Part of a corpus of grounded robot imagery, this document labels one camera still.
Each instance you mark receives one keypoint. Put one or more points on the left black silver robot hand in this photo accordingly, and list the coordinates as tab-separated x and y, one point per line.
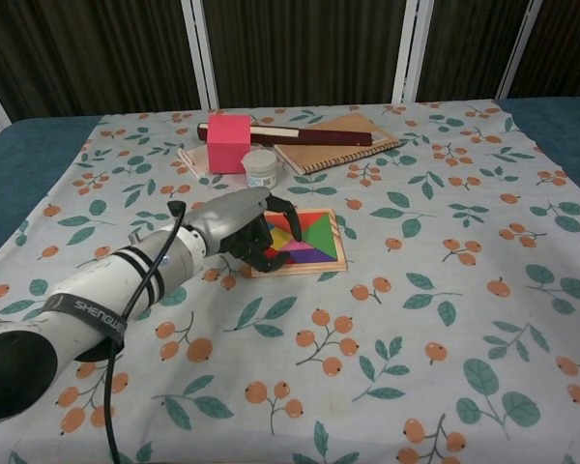
227	217

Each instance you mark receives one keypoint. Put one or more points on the purple tangram piece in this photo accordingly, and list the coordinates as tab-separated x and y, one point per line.
319	260

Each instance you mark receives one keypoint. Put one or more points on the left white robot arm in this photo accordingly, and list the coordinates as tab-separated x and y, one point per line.
101	299

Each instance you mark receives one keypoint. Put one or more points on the yellow square puzzle piece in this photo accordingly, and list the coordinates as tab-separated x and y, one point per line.
281	238

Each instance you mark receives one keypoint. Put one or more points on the white round jar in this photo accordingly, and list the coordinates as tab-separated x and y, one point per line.
260	169

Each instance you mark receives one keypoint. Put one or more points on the red triangle block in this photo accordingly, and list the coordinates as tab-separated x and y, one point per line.
274	253

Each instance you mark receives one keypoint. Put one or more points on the pink cube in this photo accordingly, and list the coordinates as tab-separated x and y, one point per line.
228	145

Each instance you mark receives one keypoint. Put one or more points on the pink small triangle block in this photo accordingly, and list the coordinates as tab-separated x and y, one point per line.
297	247

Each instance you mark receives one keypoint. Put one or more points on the red triangle puzzle piece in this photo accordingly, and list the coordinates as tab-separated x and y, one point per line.
311	222

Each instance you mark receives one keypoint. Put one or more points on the green triangle puzzle piece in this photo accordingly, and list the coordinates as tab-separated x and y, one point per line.
326	234

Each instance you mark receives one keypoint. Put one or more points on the brown spiral notebook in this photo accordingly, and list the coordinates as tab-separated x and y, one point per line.
338	152

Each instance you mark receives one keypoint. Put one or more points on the floral tablecloth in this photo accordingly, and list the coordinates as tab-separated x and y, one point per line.
367	314

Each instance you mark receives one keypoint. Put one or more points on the dark ribbed screen panel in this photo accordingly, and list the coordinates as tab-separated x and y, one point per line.
87	53
304	48
560	48
464	48

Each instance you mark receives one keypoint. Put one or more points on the colourful tangram puzzle tray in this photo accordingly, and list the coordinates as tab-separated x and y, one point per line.
340	263

